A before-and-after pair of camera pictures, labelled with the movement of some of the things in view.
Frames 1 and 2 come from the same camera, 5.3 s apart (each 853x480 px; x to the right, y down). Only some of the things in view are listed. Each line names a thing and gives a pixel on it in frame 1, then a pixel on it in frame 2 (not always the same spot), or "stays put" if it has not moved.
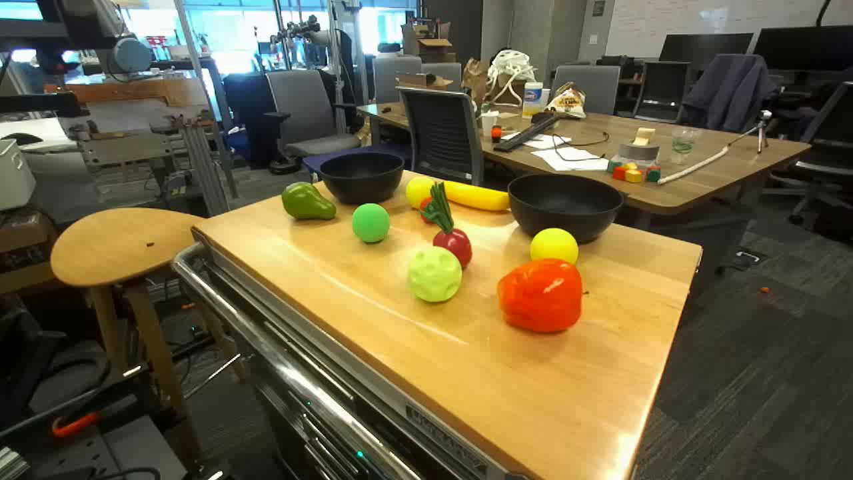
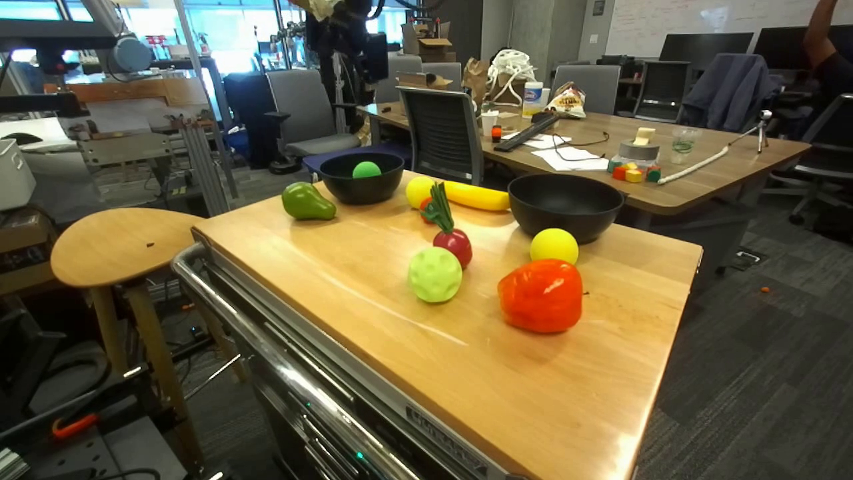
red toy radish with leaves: [460, 245] stays put
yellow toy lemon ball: [554, 245] stays put
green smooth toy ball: [371, 222] -> [366, 169]
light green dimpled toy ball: [435, 277] stays put
